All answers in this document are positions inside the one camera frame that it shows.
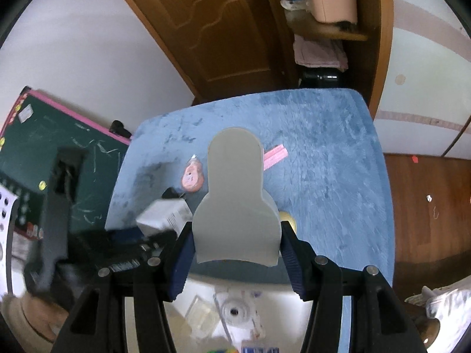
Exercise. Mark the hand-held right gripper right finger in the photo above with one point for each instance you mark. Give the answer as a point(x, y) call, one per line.
point(294, 264)

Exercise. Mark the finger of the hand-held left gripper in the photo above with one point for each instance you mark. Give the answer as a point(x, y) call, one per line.
point(127, 242)

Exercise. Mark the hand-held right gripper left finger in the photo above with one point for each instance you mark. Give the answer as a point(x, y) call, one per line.
point(180, 264)

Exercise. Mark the white plastic tray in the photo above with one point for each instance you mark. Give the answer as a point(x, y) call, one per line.
point(279, 301)

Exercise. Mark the white charger plug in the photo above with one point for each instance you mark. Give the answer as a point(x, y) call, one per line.
point(163, 215)

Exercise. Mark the beige wooden block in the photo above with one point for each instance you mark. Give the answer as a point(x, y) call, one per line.
point(202, 316)

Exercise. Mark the white compact camera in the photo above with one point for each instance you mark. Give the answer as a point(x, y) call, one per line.
point(237, 310)

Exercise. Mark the white plastic scraper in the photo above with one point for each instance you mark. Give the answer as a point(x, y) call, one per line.
point(235, 198)

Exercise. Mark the blue and white box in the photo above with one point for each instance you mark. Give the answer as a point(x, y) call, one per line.
point(259, 350)

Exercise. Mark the multicoloured puzzle cube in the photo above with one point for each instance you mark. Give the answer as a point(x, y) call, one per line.
point(222, 350)

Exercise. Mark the round gold tin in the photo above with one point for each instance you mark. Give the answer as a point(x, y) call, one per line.
point(289, 220)

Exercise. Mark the small black object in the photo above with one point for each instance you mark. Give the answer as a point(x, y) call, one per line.
point(173, 193)

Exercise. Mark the clear case with pink contents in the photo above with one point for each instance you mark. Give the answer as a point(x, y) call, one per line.
point(191, 176)

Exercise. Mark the white perforated board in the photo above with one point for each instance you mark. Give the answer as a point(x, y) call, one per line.
point(5, 206)

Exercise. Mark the black easel knob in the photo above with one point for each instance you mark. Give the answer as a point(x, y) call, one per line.
point(119, 128)

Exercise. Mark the blue fuzzy tablecloth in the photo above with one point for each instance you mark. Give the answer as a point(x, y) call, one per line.
point(331, 154)

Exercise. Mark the white checked towel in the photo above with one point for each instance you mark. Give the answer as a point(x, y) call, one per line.
point(449, 298)

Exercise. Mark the black pot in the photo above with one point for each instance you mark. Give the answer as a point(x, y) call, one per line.
point(320, 78)

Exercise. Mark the pink folded towel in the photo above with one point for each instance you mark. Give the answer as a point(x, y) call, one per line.
point(320, 53)

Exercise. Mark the brown wooden door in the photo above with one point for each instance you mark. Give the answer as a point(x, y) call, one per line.
point(220, 36)

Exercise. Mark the wooden corner shelf unit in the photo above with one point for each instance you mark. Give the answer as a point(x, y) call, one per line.
point(331, 34)

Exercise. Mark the pale floral wardrobe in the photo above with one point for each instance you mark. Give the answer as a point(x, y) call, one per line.
point(430, 62)

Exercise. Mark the green chalkboard with pink frame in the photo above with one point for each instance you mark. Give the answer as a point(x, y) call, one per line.
point(92, 176)

